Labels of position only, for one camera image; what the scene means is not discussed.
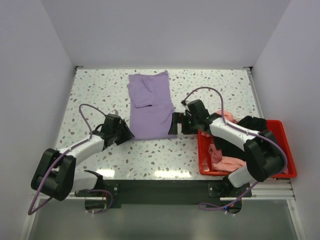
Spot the pink t shirt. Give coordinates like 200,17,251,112
199,109,247,175

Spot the black t shirt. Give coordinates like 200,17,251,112
213,111,267,163

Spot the purple t shirt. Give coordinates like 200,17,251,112
127,70,175,141

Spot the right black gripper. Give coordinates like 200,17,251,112
168,112,199,135

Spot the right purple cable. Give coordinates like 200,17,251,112
181,86,289,212

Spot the red plastic bin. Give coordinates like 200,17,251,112
196,119,297,179

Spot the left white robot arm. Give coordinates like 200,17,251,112
31,114,135,201

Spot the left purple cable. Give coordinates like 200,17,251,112
27,103,116,216

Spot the purple cable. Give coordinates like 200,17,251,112
181,86,289,212
27,103,116,216

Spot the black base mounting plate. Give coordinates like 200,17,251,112
75,180,252,208

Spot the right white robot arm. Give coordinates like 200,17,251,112
168,99,288,197

